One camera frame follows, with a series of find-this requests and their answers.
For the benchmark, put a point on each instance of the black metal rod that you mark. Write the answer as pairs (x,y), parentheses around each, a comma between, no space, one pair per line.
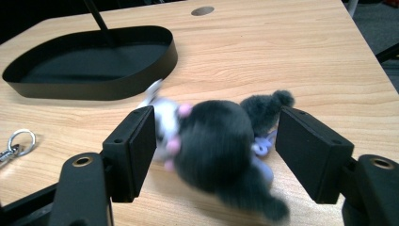
(98,20)

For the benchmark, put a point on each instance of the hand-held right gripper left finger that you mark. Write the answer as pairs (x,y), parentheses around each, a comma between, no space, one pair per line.
(130,153)

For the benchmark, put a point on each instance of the black oval tray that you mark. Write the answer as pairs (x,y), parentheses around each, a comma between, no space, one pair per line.
(94,64)

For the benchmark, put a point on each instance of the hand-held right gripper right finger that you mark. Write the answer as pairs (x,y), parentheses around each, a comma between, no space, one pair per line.
(313,150)

